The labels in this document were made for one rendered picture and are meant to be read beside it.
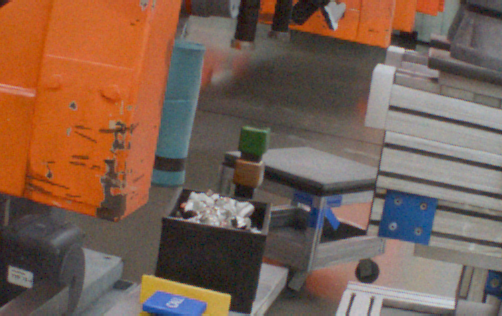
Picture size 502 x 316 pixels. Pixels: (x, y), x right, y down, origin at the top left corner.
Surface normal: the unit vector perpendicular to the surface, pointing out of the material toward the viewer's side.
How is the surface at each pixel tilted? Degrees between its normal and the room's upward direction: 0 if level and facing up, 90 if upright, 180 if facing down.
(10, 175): 90
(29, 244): 68
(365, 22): 90
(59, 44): 90
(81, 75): 90
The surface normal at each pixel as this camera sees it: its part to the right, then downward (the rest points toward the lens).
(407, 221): -0.16, 0.16
